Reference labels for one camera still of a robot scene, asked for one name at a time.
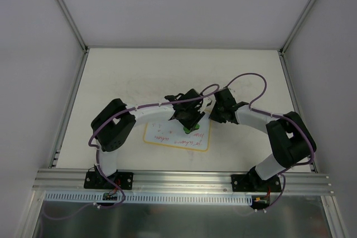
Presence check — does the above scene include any aluminium mounting rail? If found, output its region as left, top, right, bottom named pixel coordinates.
left=32, top=168, right=336, bottom=196

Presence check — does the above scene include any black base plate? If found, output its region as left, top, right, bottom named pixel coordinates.
left=84, top=170, right=133, bottom=191
left=230, top=174, right=282, bottom=193

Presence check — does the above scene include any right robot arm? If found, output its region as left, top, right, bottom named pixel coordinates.
left=210, top=88, right=316, bottom=191

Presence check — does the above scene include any green bone-shaped eraser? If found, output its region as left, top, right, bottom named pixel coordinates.
left=184, top=124, right=200, bottom=134

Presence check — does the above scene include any right aluminium frame post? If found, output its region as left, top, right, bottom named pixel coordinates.
left=279, top=0, right=318, bottom=56

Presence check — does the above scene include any yellow framed small whiteboard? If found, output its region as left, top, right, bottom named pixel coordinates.
left=143, top=114, right=211, bottom=152

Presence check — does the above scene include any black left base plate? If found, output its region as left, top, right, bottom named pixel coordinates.
left=84, top=170, right=133, bottom=191

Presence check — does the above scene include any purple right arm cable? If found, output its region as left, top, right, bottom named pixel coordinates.
left=225, top=72, right=316, bottom=166

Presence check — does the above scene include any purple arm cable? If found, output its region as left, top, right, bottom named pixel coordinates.
left=88, top=83, right=220, bottom=208
left=225, top=72, right=316, bottom=166

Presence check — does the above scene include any white slotted cable duct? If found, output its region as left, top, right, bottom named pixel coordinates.
left=44, top=191, right=253, bottom=206

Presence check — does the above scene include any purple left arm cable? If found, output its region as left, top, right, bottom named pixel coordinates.
left=88, top=83, right=220, bottom=208

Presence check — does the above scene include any aluminium frame post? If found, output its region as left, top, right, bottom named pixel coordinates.
left=279, top=0, right=318, bottom=56
left=55, top=0, right=88, bottom=52

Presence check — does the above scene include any left aluminium frame post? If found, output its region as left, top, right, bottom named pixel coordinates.
left=55, top=0, right=88, bottom=52

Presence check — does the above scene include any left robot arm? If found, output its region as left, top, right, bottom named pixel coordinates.
left=88, top=89, right=205, bottom=188

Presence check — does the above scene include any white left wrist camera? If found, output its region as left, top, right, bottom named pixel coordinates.
left=200, top=98, right=213, bottom=111

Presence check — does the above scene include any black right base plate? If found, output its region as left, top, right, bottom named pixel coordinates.
left=230, top=174, right=282, bottom=193

